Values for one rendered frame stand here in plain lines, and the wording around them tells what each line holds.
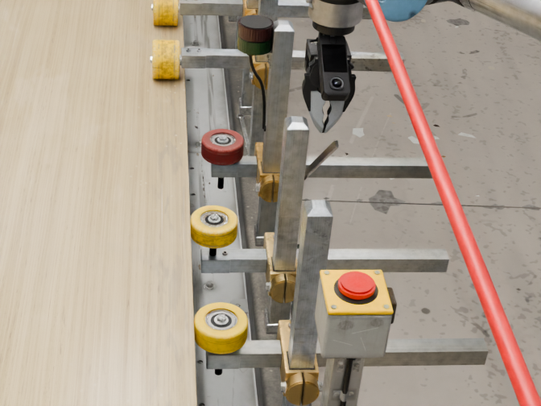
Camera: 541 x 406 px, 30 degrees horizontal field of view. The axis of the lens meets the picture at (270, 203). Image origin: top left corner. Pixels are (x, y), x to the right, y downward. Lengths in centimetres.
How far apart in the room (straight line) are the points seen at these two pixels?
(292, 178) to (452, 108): 243
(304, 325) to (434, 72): 286
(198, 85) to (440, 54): 189
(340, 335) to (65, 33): 137
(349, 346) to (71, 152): 91
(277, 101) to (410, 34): 274
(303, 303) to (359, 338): 34
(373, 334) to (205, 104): 157
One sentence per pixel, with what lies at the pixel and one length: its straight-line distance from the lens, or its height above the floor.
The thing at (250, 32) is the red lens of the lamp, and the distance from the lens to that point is 173.
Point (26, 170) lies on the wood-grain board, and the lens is 184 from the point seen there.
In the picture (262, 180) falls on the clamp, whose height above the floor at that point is 86.
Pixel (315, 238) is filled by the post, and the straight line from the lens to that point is 135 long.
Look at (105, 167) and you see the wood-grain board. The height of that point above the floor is 90.
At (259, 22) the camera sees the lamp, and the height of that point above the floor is 117.
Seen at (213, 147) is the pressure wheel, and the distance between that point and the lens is 188.
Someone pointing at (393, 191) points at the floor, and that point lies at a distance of 344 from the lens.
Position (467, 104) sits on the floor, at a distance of 403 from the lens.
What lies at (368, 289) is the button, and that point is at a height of 123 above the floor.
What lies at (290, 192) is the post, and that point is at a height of 100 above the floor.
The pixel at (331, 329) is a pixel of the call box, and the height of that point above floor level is 120.
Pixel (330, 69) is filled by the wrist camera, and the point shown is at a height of 114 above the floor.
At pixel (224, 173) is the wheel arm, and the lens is 193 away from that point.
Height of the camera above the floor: 192
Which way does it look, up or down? 35 degrees down
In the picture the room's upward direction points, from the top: 5 degrees clockwise
